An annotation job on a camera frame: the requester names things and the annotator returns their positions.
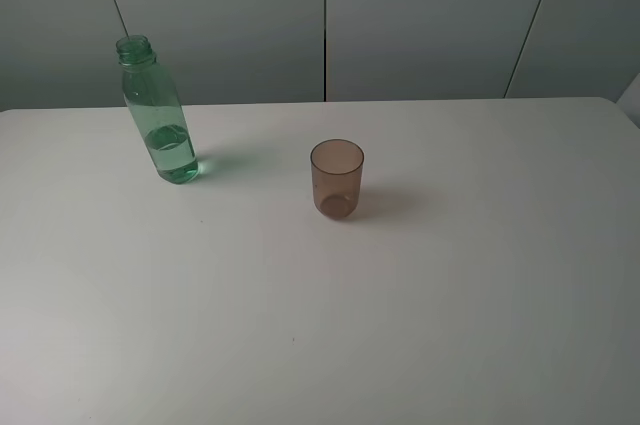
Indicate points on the green transparent plastic bottle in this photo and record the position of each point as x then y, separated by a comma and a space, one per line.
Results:
153, 102

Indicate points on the pink translucent plastic cup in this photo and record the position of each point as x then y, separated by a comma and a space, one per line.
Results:
336, 169

